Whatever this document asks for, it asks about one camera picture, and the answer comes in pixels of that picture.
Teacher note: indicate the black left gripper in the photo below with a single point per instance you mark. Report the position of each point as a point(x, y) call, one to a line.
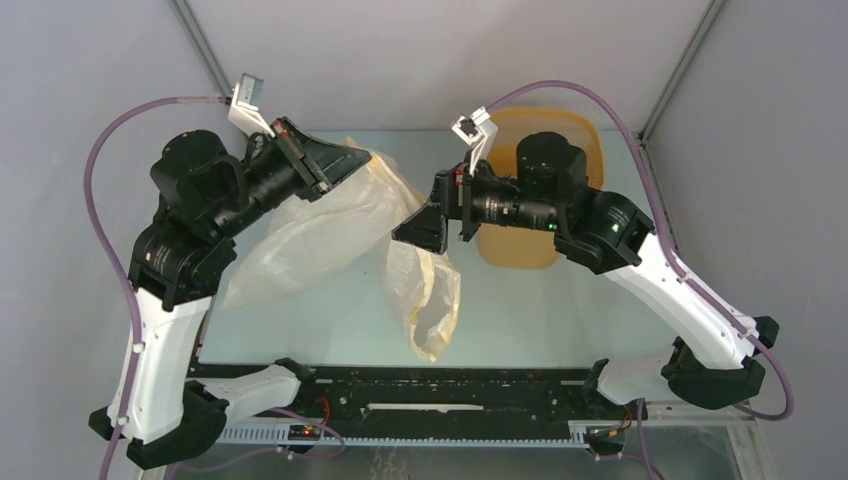
point(317, 163)

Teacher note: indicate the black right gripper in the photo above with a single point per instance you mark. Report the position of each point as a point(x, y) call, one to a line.
point(427, 227)

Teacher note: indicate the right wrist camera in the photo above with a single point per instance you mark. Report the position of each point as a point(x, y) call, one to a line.
point(478, 131)

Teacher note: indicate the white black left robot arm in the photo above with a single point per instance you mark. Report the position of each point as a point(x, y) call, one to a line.
point(207, 197)

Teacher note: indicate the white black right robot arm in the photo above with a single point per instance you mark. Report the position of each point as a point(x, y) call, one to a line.
point(712, 363)

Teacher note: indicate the small electronics board with leds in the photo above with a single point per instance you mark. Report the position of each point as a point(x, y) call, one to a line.
point(304, 433)

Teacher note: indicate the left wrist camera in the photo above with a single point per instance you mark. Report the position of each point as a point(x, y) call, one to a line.
point(243, 110)

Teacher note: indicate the aluminium frame post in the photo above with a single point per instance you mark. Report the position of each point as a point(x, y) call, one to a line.
point(694, 45)
point(194, 32)

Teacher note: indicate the aluminium frame post left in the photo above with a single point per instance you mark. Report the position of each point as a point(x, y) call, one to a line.
point(194, 32)

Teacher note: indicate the translucent cream trash bag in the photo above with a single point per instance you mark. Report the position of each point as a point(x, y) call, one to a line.
point(308, 243)

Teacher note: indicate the aluminium frame post right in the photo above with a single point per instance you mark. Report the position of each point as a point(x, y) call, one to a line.
point(694, 45)

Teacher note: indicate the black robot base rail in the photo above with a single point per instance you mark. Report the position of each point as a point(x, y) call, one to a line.
point(463, 407)

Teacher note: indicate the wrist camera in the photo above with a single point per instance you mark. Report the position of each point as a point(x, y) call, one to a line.
point(478, 131)
point(243, 110)

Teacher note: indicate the orange slotted plastic trash bin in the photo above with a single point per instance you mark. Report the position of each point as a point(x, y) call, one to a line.
point(516, 248)

